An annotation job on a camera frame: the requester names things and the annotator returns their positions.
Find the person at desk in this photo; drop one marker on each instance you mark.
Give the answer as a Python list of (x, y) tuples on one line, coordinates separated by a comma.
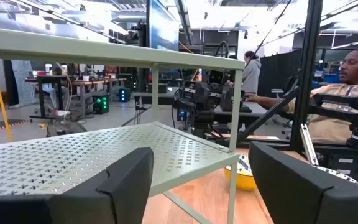
[(251, 74)]

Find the black aluminium table frame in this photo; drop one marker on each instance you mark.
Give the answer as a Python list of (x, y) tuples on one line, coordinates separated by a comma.
[(306, 62)]

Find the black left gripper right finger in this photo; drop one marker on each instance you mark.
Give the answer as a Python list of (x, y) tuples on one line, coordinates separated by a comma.
[(306, 202)]

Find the black controller box white labels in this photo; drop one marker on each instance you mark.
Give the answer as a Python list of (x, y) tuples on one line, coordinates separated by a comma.
[(343, 166)]

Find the large display screen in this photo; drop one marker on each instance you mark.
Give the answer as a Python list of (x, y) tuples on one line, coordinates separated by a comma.
[(163, 28)]

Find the seated person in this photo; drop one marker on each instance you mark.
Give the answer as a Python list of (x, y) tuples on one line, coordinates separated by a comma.
[(353, 90)]

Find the pale green perforated metal shelf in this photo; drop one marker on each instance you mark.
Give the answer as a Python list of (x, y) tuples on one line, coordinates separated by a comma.
[(73, 155)]

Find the grey desk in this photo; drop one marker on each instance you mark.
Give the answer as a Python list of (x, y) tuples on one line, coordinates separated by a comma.
[(160, 97)]

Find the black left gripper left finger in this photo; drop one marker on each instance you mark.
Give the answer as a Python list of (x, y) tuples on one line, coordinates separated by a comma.
[(73, 208)]

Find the computer tower green lights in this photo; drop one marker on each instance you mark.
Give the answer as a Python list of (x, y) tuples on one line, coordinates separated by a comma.
[(101, 104)]

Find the computer tower blue lights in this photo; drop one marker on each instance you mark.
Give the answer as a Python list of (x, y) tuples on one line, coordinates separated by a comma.
[(124, 95)]

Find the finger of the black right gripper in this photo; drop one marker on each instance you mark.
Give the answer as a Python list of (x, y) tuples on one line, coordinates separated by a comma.
[(203, 92), (225, 99)]

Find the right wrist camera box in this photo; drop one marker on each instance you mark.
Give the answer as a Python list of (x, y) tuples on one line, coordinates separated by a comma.
[(217, 77)]

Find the black floor fan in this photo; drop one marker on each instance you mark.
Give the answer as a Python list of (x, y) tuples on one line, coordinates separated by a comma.
[(67, 128)]

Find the silver aluminium bracket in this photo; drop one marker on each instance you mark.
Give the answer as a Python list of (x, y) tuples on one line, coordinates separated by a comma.
[(308, 143)]

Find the wooden workbench black legs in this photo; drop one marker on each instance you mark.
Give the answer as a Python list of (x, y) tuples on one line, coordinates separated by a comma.
[(85, 82)]

